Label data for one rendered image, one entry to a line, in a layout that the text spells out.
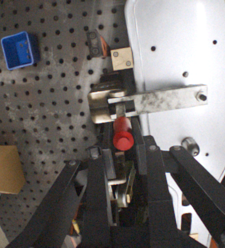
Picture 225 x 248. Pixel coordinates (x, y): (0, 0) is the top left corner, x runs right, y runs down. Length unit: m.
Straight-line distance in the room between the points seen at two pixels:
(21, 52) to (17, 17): 0.13
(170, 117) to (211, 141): 0.12
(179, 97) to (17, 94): 0.61
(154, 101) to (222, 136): 0.22
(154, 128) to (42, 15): 0.54
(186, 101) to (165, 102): 0.04
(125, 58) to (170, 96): 0.10
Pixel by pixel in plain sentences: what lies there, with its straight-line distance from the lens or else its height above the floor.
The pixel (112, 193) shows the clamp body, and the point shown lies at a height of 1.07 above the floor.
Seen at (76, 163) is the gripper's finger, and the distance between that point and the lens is 0.16.
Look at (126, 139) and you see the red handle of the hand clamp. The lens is 0.20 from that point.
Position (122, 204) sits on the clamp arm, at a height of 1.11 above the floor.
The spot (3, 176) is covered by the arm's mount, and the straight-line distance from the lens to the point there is 0.80.
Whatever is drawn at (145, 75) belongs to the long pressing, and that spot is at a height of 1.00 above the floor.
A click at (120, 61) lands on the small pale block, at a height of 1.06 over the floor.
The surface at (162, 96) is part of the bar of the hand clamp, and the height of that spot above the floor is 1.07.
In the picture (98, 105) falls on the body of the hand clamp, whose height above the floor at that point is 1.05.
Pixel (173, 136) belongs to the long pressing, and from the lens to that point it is 0.45.
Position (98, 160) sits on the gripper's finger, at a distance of 0.15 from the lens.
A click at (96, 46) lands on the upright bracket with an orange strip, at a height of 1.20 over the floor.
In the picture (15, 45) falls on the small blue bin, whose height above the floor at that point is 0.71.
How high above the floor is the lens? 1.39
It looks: 70 degrees down
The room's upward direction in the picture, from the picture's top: 176 degrees counter-clockwise
